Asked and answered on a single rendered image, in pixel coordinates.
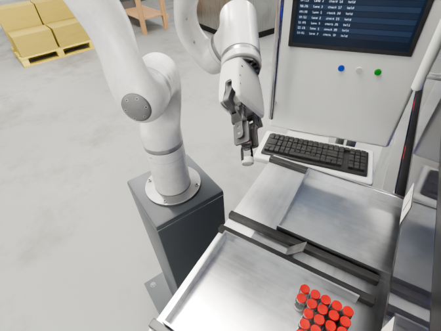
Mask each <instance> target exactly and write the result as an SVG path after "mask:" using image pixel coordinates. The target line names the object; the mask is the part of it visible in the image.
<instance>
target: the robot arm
mask: <svg viewBox="0 0 441 331"><path fill-rule="evenodd" d="M63 1H64V2H65V4H66V5H67V6H68V8H69V9H70V10H71V12H72V13H73V15H74V16H75V17H76V18H77V20H78V22H79V23H80V24H81V25H82V27H83V29H84V30H85V31H86V33H87V35H88V36H89V38H90V39H91V41H92V43H93V45H94V47H95V49H96V52H97V55H98V58H99V60H100V63H101V66H102V69H103V72H104V75H105V78H106V81H107V84H108V87H109V88H110V91H111V94H112V96H113V98H114V100H115V102H116V104H117V105H118V107H119V109H120V110H121V111H122V112H123V113H124V114H125V115H126V116H127V117H128V118H130V119H131V120H133V121H136V122H139V123H140V138H141V141H142V145H143V148H144V152H145V155H146V159H147V161H148V165H149V168H150V171H151V174H152V175H151V176H150V177H149V179H148V180H147V182H146V186H145V191H146V195H147V197H148V198H149V200H150V201H152V202H153V203H155V204H157V205H159V206H166V207H171V206H178V205H181V204H184V203H186V202H188V201H189V200H191V199H193V197H194V196H195V195H196V194H197V193H198V191H199V190H200V186H201V180H200V176H199V174H198V173H197V171H195V170H194V169H192V168H191V167H188V164H187V159H186V153H185V148H184V142H183V138H182V131H181V126H180V118H181V104H182V89H181V80H180V74H179V71H178V68H177V66H176V64H175V63H174V61H173V60H172V59H171V58H170V57H169V56H167V55H165V54H163V53H149V54H147V55H145V56H143V57H142V56H141V54H140V51H139V49H138V45H137V42H136V39H135V34H134V31H133V27H132V25H131V22H130V20H129V17H128V16H127V13H126V12H125V9H124V8H123V5H122V4H121V2H120V0H63ZM198 1H199V0H174V20H175V28H176V31H177V35H178V38H179V39H180V42H181V43H182V45H183V46H184V48H185V49H186V50H187V51H188V53H189V54H190V56H191V57H192V58H193V59H194V60H195V61H196V62H197V63H198V65H199V66H200V67H201V68H202V69H203V70H204V71H206V72H207V73H208V74H211V75H216V74H219V73H220V79H219V104H220V107H221V108H222V109H223V110H225V111H226V112H228V113H229V114H230V115H231V122H232V125H235V126H234V127H233V128H234V144H235V145H236V146H239V145H241V144H245V143H248V142H249V141H250V140H251V142H252V145H251V146H252V147H253V149H254V148H257V147H258V146H259V139H258V131H257V130H258V129H259V128H261V127H263V123H262V120H261V118H263V117H264V102H263V93H262V89H261V83H260V80H259V73H260V70H261V67H262V63H261V62H262V58H261V50H260V43H259V31H258V24H257V13H256V10H255V8H254V6H253V5H252V4H251V3H250V2H249V1H246V0H233V1H230V2H228V3H227V4H225V6H223V8H222V10H221V12H220V26H219V28H218V30H217V32H216V33H215V34H214V35H213V36H212V37H211V38H210V39H209V38H208V37H207V36H206V35H205V34H204V32H203V30H202V29H201V27H200V25H199V22H198V17H197V5H198ZM251 121H253V123H251ZM249 123H250V124H249Z"/></svg>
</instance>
